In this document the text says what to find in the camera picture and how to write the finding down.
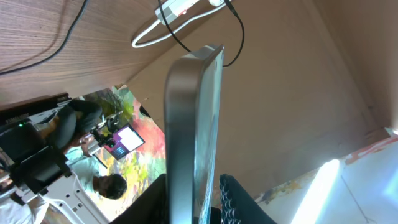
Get person in white shirt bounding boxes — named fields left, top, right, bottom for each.
left=47, top=100, right=127, bottom=200

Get white charger plug adapter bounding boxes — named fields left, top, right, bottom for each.
left=208, top=0, right=224, bottom=7

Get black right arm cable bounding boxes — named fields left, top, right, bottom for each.
left=0, top=0, right=90, bottom=76

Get white power strip cord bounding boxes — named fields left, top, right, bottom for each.
left=131, top=2, right=227, bottom=49

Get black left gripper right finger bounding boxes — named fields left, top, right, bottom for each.
left=220, top=174, right=276, bottom=224

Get blue Galaxy smartphone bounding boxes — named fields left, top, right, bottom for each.
left=164, top=45, right=224, bottom=223

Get laptop with lit screen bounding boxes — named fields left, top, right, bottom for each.
left=104, top=124, right=146, bottom=160

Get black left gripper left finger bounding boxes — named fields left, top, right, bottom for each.
left=110, top=174, right=168, bottom=224

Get white power strip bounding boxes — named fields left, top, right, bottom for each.
left=155, top=0, right=199, bottom=24

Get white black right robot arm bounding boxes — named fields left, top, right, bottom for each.
left=1, top=93, right=109, bottom=223

